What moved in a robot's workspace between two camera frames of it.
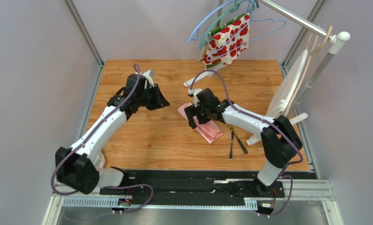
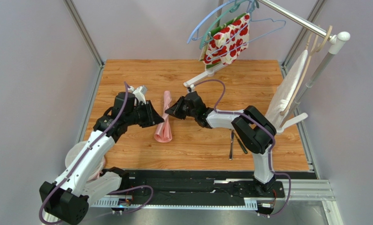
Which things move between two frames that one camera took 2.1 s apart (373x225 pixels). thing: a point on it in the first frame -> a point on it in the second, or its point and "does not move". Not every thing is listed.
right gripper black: [194, 114] -> [186, 106]
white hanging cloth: [285, 86] does not move
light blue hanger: [194, 32] does not move
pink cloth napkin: [210, 131] -> [163, 133]
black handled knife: [243, 147] does not move
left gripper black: [160, 101] -> [152, 117]
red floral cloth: [224, 44] does not move
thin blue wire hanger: [212, 57] does not move
